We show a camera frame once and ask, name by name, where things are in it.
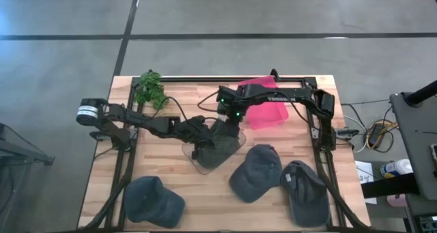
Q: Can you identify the black camera cable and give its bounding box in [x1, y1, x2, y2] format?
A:
[197, 89, 223, 113]
[150, 96, 192, 124]

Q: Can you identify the black floor cable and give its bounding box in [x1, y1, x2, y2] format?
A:
[340, 98, 392, 106]

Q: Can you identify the black right camera cable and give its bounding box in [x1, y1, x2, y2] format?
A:
[197, 89, 223, 113]

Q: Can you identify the black electronics box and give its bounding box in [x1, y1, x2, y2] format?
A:
[417, 214, 437, 233]

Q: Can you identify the black aluminium table frame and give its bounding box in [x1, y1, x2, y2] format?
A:
[77, 74, 372, 232]

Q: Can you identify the green potted plant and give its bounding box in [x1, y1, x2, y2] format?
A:
[133, 70, 171, 111]

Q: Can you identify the white paper sheet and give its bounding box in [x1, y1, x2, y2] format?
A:
[354, 160, 378, 206]

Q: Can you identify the olive green cap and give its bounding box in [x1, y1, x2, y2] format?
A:
[196, 118, 242, 169]

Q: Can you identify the pink container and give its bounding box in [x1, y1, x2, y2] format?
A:
[386, 193, 409, 208]

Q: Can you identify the black wire frame cart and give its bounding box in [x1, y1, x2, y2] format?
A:
[0, 122, 55, 233]

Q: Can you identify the black switch box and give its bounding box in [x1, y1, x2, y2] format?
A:
[89, 130, 114, 141]
[336, 128, 360, 140]

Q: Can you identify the clear plastic bin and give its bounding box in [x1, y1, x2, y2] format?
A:
[181, 118, 247, 176]

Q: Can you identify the black power adapter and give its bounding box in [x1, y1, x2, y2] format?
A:
[370, 123, 386, 145]

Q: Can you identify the white canister blue label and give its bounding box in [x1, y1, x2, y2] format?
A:
[380, 159, 414, 179]

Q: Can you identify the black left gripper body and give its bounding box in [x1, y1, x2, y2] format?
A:
[177, 115, 218, 159]

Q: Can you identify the black pole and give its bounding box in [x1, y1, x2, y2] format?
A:
[405, 79, 437, 107]

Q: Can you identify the black flat bar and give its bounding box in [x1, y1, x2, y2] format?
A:
[361, 173, 421, 199]

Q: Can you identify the pink plastic bin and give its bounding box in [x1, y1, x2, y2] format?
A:
[237, 75, 290, 131]

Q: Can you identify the black left camera cable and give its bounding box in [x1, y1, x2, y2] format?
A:
[150, 96, 192, 124]

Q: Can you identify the grey equipment cart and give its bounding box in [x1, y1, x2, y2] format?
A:
[389, 91, 437, 202]

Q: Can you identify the dark blue cap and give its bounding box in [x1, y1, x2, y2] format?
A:
[123, 176, 186, 230]

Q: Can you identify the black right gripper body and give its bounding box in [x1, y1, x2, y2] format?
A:
[216, 85, 253, 121]

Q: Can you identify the dark grey cap white label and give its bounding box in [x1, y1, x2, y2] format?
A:
[279, 160, 331, 228]

